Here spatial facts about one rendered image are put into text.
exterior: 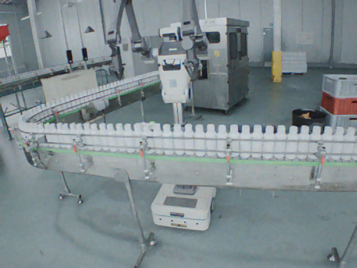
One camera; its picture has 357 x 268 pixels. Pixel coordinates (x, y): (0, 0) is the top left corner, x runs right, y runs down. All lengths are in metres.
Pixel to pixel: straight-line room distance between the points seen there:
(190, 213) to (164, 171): 0.77
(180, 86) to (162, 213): 1.10
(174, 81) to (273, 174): 1.00
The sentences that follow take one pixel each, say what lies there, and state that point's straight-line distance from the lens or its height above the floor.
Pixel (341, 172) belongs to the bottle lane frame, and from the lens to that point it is 1.32.
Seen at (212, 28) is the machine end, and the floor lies 1.81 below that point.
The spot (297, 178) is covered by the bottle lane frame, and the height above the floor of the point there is 0.90.
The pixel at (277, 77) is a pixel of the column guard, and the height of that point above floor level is 0.18.
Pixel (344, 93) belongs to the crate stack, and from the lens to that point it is 3.16.
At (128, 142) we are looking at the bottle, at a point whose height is 1.07.
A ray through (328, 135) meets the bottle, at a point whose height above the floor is 1.13.
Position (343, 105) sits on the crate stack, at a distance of 3.20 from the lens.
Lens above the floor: 1.59
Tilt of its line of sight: 22 degrees down
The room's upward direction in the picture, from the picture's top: 5 degrees counter-clockwise
